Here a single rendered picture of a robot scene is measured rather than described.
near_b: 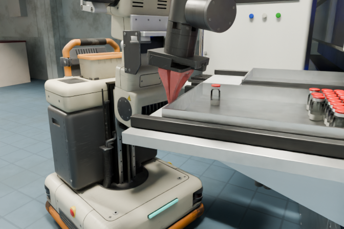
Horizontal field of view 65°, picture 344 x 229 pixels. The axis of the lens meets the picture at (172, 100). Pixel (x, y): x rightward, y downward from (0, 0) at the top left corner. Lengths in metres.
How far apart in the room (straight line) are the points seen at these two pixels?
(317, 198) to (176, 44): 0.35
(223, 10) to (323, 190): 0.33
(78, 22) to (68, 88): 4.22
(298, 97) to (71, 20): 5.13
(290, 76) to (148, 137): 0.68
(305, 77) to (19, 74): 5.67
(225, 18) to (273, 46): 0.93
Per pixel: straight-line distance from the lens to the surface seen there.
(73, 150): 1.34
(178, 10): 0.47
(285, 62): 1.34
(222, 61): 1.43
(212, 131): 0.43
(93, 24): 5.16
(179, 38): 0.47
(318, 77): 1.03
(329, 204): 0.53
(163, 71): 0.49
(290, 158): 0.41
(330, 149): 0.43
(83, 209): 1.35
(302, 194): 0.52
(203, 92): 0.71
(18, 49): 6.16
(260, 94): 0.69
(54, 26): 5.61
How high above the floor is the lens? 1.05
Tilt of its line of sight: 15 degrees down
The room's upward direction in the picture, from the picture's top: straight up
